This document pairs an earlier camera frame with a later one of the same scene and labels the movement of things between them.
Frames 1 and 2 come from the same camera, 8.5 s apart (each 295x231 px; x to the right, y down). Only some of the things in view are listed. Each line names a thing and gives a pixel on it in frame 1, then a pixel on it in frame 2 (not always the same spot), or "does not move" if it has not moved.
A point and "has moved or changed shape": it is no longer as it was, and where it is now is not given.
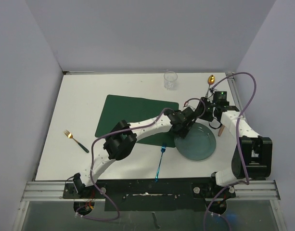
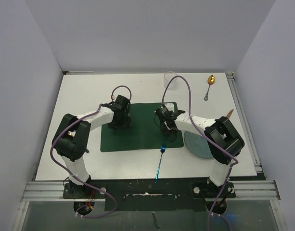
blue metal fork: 163,148 does not move
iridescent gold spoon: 211,81 does not move
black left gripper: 181,132 -> 124,123
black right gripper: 207,101 -> 165,131
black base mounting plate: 154,195 does not move
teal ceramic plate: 198,144 has moved or changed shape
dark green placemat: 118,108 has moved or changed shape
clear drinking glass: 170,79 does not move
